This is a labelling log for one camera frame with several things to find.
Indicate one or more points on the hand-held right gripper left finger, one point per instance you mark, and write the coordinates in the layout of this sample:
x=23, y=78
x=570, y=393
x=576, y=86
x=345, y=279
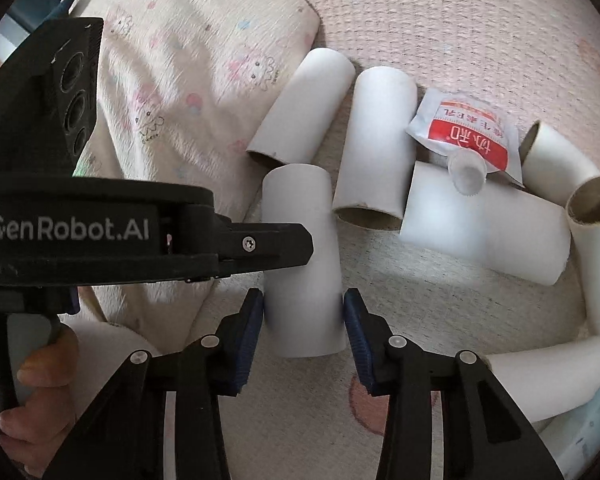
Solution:
x=247, y=340

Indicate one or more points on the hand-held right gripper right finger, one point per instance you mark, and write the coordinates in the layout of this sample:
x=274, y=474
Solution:
x=357, y=340

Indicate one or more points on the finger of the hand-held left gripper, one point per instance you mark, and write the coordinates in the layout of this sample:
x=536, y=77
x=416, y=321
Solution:
x=270, y=247

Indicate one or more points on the white cardboard roll core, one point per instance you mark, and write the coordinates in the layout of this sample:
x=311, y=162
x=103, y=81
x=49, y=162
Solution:
x=300, y=240

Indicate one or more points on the person's left hand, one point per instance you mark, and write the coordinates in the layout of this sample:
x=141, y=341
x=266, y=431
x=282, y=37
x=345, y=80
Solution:
x=45, y=375

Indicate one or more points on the pile of white tubes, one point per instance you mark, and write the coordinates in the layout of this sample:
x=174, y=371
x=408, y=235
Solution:
x=375, y=145

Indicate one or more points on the pink printed pillow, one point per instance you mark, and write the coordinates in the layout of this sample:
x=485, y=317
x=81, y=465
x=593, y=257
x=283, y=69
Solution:
x=190, y=60

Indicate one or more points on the red white ointment tube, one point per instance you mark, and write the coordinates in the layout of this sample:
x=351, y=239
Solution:
x=475, y=132

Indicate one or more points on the blue and white tissue pack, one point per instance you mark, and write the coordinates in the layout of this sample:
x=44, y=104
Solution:
x=580, y=435

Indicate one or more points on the pink printed bed sheet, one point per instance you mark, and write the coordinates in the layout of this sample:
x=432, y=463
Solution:
x=455, y=20

